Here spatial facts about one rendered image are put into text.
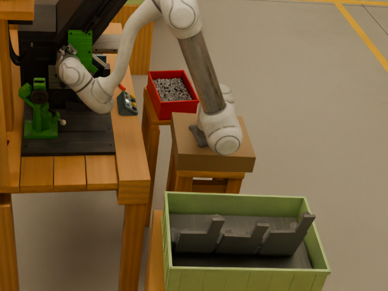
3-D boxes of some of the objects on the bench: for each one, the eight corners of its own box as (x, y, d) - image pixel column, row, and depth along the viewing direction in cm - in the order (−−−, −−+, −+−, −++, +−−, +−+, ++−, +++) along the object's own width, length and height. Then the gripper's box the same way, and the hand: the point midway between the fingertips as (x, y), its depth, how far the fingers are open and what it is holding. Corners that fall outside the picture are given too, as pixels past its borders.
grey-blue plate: (105, 77, 323) (106, 54, 315) (105, 78, 322) (106, 56, 313) (88, 77, 321) (88, 53, 313) (88, 78, 320) (88, 55, 311)
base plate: (100, 40, 359) (100, 37, 358) (115, 155, 275) (115, 151, 274) (29, 38, 350) (28, 35, 349) (21, 156, 266) (21, 153, 265)
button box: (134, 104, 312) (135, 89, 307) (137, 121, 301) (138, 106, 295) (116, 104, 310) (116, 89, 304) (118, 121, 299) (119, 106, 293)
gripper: (89, 70, 267) (87, 56, 288) (63, 45, 260) (63, 32, 281) (77, 81, 268) (76, 66, 289) (51, 56, 261) (52, 43, 282)
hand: (70, 51), depth 282 cm, fingers closed on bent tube, 3 cm apart
